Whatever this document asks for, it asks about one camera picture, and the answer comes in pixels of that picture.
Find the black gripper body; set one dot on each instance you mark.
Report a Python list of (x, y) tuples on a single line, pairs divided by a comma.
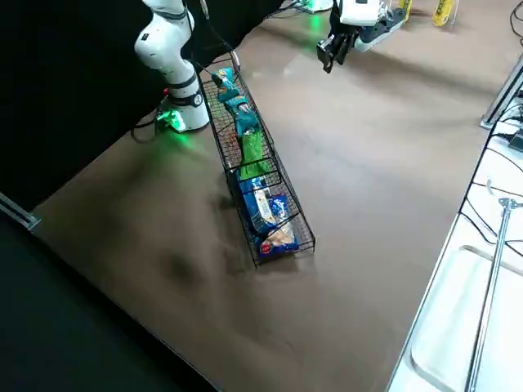
[(343, 33)]

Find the teal chips packet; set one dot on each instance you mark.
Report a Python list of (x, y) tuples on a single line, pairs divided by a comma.
[(245, 118), (226, 83)]

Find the green chips packet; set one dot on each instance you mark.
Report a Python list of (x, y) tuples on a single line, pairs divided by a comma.
[(253, 153)]

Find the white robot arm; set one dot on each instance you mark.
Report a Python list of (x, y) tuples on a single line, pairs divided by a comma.
[(163, 53)]

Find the yellow drink bottle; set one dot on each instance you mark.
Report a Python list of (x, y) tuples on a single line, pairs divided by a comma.
[(443, 8), (405, 6)]

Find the red white snack box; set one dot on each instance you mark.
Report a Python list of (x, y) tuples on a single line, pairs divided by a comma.
[(232, 139)]

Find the long blue cookie packet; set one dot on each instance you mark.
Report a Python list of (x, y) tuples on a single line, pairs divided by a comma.
[(251, 200)]

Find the dark grey device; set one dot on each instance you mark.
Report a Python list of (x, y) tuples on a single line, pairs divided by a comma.
[(517, 142)]

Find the blue cookie bag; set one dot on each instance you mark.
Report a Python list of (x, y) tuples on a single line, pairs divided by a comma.
[(278, 245)]

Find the metal stand rod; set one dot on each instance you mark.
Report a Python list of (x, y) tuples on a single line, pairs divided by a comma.
[(490, 294)]

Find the white plastic tray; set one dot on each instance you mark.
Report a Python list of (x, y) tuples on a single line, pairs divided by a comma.
[(449, 326)]

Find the aluminium profile post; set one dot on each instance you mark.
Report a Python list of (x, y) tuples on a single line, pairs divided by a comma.
[(500, 96)]

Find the aluminium corner rail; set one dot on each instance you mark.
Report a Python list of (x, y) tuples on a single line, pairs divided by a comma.
[(20, 214)]

